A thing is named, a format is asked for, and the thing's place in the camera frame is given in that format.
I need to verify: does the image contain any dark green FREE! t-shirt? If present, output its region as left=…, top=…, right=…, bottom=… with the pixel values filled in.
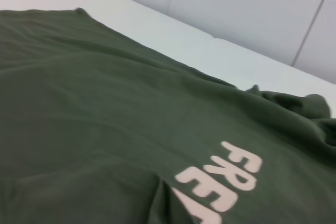
left=0, top=7, right=336, bottom=224

